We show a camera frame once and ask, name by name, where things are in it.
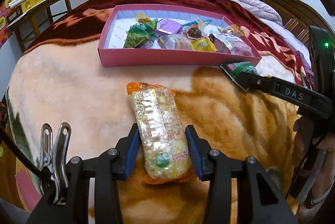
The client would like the pink shallow cardboard tray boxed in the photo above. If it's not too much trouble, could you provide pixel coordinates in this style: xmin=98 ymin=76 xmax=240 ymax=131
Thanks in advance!
xmin=98 ymin=4 xmax=261 ymax=67

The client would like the wooden headboard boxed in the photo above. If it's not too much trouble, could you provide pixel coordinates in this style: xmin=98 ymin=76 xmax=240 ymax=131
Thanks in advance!
xmin=260 ymin=0 xmax=323 ymax=46

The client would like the chocolate ball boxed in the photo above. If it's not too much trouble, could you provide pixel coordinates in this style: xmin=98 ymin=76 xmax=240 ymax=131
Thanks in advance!
xmin=183 ymin=26 xmax=204 ymax=40

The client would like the purple rectangular candy tin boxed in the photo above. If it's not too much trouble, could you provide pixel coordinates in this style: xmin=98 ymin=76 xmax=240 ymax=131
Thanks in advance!
xmin=156 ymin=19 xmax=182 ymax=36

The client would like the smartphone on bed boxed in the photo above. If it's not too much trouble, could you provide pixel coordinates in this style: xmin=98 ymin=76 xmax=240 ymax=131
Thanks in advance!
xmin=300 ymin=72 xmax=311 ymax=89

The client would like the black cable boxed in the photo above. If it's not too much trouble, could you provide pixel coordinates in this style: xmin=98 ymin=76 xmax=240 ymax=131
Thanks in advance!
xmin=0 ymin=125 xmax=45 ymax=180

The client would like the wooden side table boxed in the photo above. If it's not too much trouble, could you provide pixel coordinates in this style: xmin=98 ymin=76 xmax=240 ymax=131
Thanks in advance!
xmin=8 ymin=0 xmax=72 ymax=53

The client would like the orange green small snack packet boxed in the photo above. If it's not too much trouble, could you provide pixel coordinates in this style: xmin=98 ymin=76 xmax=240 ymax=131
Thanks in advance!
xmin=219 ymin=24 xmax=245 ymax=36

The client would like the person's right hand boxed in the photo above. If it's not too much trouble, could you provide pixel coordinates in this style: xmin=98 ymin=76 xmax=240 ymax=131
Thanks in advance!
xmin=289 ymin=117 xmax=334 ymax=223

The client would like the metal spring clip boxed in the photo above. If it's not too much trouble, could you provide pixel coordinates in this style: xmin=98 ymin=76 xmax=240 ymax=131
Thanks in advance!
xmin=37 ymin=122 xmax=72 ymax=204

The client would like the yellow candy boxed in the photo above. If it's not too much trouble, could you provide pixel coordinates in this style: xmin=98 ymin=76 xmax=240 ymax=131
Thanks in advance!
xmin=191 ymin=37 xmax=217 ymax=52

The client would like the clear jelly snack packet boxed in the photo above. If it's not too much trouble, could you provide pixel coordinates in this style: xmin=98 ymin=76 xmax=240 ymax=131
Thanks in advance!
xmin=157 ymin=34 xmax=194 ymax=50

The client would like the pink drink pouch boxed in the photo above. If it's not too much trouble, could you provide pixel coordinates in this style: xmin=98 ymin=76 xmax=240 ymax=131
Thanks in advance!
xmin=209 ymin=33 xmax=254 ymax=57

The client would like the orange-ended cracker packet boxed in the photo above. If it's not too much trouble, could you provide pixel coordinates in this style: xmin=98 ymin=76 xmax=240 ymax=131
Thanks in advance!
xmin=127 ymin=82 xmax=196 ymax=185

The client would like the green peas snack bag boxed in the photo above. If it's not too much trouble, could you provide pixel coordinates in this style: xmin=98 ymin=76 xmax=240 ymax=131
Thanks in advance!
xmin=123 ymin=19 xmax=158 ymax=49

